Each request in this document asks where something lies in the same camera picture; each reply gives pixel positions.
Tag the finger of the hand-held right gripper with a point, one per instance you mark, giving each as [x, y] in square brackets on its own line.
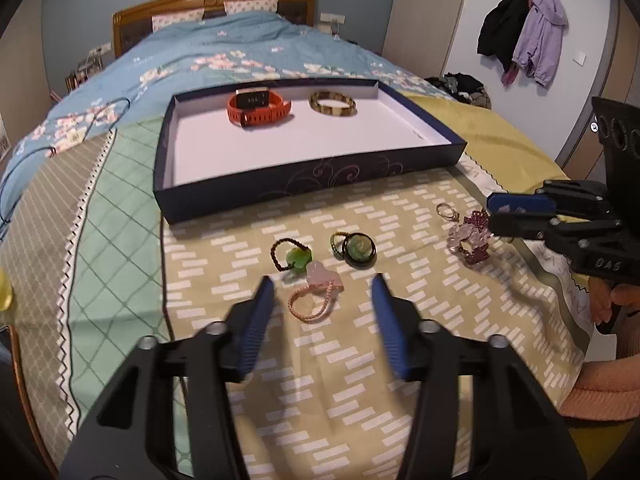
[520, 225]
[520, 203]

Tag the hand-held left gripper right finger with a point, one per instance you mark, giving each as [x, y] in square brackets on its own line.
[390, 325]

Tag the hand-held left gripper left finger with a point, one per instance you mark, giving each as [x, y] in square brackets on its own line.
[255, 330]

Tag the navy shallow box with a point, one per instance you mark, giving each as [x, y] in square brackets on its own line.
[300, 135]

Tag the person's right forearm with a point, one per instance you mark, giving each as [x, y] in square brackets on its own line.
[600, 395]

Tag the person's right hand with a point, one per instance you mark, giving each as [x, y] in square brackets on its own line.
[598, 300]

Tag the yellow blanket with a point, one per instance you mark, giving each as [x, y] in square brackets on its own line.
[490, 135]

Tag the olive cloth with white dashes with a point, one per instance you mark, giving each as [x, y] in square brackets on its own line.
[340, 410]

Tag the pile of dark clothes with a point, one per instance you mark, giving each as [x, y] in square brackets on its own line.
[460, 85]

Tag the green and grey quilt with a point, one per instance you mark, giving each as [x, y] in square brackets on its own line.
[115, 240]

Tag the purple jacket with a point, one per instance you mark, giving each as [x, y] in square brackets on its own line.
[542, 35]

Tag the black jacket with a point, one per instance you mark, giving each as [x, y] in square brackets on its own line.
[500, 30]

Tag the orange smart watch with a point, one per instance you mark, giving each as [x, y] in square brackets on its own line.
[235, 110]

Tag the tortoiseshell bangle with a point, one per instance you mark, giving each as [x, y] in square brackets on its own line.
[320, 106]

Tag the phone with brown case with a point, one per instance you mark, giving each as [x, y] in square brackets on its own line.
[10, 385]

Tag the yellow lidded container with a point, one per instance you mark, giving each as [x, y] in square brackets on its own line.
[5, 292]

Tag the blue floral duvet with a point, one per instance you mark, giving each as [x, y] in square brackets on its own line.
[200, 50]

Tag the nightstand clutter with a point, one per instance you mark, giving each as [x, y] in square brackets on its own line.
[82, 72]

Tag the dotted white pillow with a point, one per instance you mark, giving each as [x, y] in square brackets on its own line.
[250, 6]
[175, 21]

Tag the white light switch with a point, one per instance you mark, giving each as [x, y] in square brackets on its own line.
[580, 58]

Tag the white wall socket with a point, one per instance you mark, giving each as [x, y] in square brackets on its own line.
[332, 18]
[100, 49]

